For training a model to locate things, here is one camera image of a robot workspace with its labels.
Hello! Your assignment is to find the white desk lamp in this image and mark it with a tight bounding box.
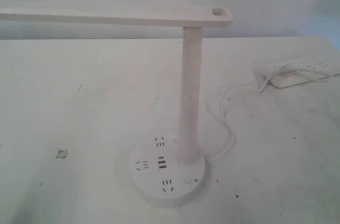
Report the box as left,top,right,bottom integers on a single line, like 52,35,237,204
1,6,233,208

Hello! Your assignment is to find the white power strip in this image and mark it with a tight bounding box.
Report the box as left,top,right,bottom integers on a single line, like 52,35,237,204
263,57,339,88

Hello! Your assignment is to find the white power strip cable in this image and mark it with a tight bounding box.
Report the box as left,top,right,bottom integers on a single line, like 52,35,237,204
297,70,340,81

